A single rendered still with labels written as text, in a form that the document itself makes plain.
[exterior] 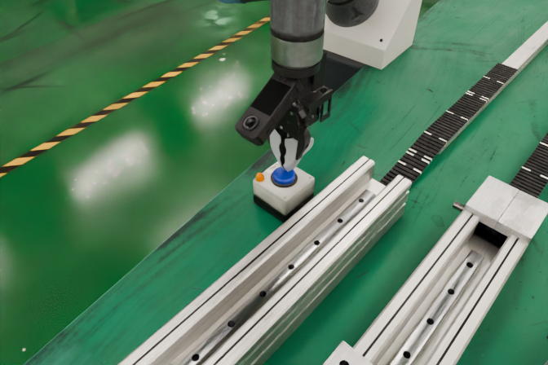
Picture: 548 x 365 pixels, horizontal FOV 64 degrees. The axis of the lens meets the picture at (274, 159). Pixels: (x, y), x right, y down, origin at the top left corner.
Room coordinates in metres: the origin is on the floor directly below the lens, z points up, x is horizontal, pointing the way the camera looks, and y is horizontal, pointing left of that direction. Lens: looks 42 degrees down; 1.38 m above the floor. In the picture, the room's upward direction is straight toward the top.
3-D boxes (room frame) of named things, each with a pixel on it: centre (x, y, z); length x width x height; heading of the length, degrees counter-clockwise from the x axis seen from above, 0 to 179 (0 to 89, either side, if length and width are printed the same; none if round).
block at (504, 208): (0.47, -0.36, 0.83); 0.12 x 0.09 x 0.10; 47
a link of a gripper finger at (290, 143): (0.57, -0.05, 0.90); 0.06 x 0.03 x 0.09; 137
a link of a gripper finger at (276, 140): (0.59, -0.02, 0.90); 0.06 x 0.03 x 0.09; 137
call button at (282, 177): (0.56, -0.02, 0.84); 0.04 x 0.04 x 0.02
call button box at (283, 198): (0.56, -0.02, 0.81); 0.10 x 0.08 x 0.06; 47
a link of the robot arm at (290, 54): (0.58, -0.03, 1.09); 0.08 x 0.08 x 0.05
